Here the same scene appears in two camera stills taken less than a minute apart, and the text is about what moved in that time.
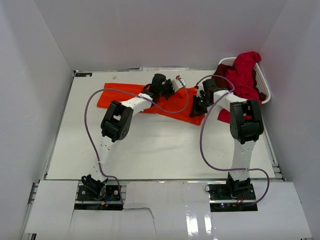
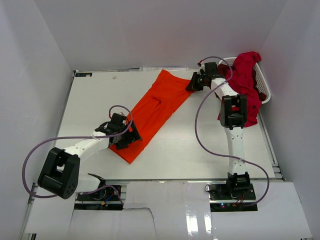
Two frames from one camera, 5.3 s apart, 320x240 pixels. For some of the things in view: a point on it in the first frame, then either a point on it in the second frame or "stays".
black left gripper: x=169 y=83 → x=132 y=136
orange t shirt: x=179 y=103 → x=167 y=95
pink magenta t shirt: x=242 y=76 stays
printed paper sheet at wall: x=164 y=69 stays
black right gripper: x=195 y=110 → x=193 y=85
